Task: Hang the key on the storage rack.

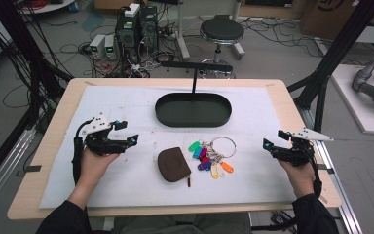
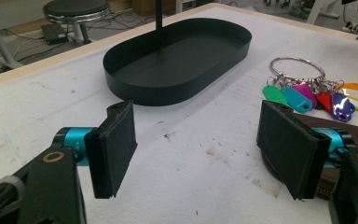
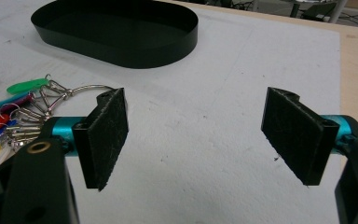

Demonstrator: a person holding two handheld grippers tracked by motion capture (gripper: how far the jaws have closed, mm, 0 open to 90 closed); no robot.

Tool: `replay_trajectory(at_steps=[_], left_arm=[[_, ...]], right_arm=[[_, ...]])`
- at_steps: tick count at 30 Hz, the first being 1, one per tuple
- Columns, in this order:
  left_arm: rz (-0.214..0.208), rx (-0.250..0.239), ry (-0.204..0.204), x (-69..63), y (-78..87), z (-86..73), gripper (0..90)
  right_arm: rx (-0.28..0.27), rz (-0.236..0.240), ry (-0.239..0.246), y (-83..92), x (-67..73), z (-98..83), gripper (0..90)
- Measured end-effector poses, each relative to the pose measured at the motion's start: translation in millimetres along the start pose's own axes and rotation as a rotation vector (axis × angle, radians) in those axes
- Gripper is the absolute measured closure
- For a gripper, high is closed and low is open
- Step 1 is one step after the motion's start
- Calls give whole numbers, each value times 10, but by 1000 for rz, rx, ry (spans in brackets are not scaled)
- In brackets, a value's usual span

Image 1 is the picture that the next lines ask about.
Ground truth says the tangle of floor cables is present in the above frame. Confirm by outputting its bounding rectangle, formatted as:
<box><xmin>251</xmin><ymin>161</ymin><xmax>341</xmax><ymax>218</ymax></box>
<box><xmin>77</xmin><ymin>38</ymin><xmax>196</xmax><ymax>79</ymax></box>

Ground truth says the brown zipper pouch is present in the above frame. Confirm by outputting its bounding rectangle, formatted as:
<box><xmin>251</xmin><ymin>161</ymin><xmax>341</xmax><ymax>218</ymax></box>
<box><xmin>157</xmin><ymin>146</ymin><xmax>193</xmax><ymax>188</ymax></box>

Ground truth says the brown cardboard box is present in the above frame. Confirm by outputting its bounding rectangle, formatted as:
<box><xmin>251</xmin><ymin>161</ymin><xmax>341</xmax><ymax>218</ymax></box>
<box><xmin>299</xmin><ymin>0</ymin><xmax>374</xmax><ymax>41</ymax></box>

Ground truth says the black tape strip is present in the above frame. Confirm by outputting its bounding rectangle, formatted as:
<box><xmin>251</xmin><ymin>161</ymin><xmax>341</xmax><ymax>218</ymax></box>
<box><xmin>316</xmin><ymin>163</ymin><xmax>336</xmax><ymax>176</ymax></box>
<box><xmin>23</xmin><ymin>164</ymin><xmax>43</xmax><ymax>174</ymax></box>

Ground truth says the black metal frame post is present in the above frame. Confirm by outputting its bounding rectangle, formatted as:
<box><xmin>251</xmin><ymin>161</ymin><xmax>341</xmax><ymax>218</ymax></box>
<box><xmin>0</xmin><ymin>0</ymin><xmax>74</xmax><ymax>135</ymax></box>
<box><xmin>286</xmin><ymin>0</ymin><xmax>374</xmax><ymax>133</ymax></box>

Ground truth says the person's left hand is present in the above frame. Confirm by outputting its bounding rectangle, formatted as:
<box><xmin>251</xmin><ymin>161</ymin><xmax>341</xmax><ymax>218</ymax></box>
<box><xmin>77</xmin><ymin>148</ymin><xmax>121</xmax><ymax>193</ymax></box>

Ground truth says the black computer tower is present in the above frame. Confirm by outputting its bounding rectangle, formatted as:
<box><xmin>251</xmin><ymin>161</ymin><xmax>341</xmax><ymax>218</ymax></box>
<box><xmin>138</xmin><ymin>5</ymin><xmax>160</xmax><ymax>52</ymax></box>
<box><xmin>114</xmin><ymin>12</ymin><xmax>141</xmax><ymax>63</ymax></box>

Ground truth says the white box on computer tower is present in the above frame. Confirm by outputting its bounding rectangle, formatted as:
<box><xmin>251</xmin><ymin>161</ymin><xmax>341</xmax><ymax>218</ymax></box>
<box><xmin>124</xmin><ymin>3</ymin><xmax>141</xmax><ymax>19</ymax></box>

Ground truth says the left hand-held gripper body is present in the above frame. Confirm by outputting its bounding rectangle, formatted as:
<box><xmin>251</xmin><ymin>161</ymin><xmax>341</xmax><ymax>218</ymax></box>
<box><xmin>79</xmin><ymin>111</ymin><xmax>130</xmax><ymax>156</ymax></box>

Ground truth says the grey power supply unit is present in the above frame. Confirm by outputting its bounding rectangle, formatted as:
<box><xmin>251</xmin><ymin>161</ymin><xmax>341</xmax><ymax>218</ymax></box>
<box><xmin>89</xmin><ymin>33</ymin><xmax>107</xmax><ymax>60</ymax></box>
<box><xmin>104</xmin><ymin>34</ymin><xmax>118</xmax><ymax>60</ymax></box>

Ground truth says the black oval tray with hanger bar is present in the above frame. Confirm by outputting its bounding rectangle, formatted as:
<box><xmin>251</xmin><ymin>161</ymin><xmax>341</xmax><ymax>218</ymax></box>
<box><xmin>154</xmin><ymin>60</ymin><xmax>235</xmax><ymax>129</ymax></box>

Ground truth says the person's right hand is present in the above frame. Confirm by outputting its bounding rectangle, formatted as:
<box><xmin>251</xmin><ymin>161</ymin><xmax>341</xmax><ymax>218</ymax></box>
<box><xmin>277</xmin><ymin>158</ymin><xmax>317</xmax><ymax>199</ymax></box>

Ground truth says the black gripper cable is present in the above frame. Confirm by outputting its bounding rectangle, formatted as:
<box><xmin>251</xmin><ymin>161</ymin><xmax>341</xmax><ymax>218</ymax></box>
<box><xmin>305</xmin><ymin>149</ymin><xmax>323</xmax><ymax>198</ymax></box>
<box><xmin>71</xmin><ymin>119</ymin><xmax>94</xmax><ymax>185</ymax></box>

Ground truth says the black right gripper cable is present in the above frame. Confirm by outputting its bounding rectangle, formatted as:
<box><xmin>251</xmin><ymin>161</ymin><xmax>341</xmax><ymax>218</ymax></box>
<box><xmin>305</xmin><ymin>149</ymin><xmax>323</xmax><ymax>198</ymax></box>

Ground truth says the white floor platform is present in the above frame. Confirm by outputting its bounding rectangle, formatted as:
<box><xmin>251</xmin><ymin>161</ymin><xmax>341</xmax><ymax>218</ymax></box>
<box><xmin>330</xmin><ymin>62</ymin><xmax>374</xmax><ymax>137</ymax></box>

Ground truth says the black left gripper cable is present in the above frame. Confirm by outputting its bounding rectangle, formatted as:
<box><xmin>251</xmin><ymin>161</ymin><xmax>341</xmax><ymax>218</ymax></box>
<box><xmin>71</xmin><ymin>119</ymin><xmax>94</xmax><ymax>185</ymax></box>

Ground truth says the key ring with coloured tags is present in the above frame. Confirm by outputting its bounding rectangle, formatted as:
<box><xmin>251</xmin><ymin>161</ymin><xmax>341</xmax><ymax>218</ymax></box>
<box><xmin>188</xmin><ymin>136</ymin><xmax>238</xmax><ymax>180</ymax></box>

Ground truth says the black round stool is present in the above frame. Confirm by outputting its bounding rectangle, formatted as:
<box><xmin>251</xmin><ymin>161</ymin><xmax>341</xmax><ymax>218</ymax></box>
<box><xmin>199</xmin><ymin>14</ymin><xmax>245</xmax><ymax>79</ymax></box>

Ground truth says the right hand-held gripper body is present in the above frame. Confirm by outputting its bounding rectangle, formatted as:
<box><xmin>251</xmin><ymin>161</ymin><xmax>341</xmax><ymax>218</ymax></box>
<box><xmin>271</xmin><ymin>127</ymin><xmax>335</xmax><ymax>167</ymax></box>

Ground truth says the white metal stand frame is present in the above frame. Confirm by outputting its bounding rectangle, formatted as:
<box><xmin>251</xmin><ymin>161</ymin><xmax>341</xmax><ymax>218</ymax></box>
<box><xmin>174</xmin><ymin>0</ymin><xmax>246</xmax><ymax>61</ymax></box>

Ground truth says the aluminium rail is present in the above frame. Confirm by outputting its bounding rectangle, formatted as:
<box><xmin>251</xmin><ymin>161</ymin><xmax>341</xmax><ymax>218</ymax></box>
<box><xmin>299</xmin><ymin>106</ymin><xmax>365</xmax><ymax>234</ymax></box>
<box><xmin>0</xmin><ymin>126</ymin><xmax>37</xmax><ymax>217</ymax></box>

